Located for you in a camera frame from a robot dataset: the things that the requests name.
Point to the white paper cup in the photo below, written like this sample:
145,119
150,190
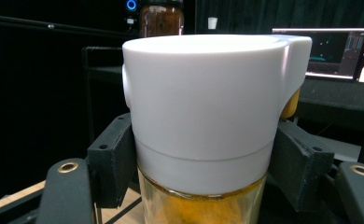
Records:
212,23

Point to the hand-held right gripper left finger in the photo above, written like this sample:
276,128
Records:
111,168

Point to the dark metal bar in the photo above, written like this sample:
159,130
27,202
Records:
46,26

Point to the wide computer monitor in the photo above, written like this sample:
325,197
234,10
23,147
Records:
332,53

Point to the black desk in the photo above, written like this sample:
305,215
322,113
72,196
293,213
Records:
338,96

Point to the glass jar of brown spice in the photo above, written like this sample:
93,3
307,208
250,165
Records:
161,20

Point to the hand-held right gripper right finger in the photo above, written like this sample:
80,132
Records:
298,168

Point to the glass jar of yellow powder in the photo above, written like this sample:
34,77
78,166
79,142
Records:
208,102

